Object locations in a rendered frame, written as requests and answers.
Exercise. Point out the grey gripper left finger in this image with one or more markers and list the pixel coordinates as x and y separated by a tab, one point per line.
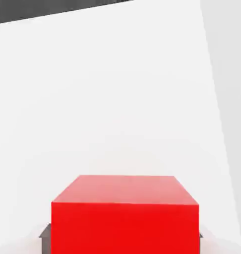
46	241

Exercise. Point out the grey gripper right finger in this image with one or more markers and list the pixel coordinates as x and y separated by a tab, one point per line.
200	245

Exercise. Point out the small red cube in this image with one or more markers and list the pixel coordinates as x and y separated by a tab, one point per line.
124	224

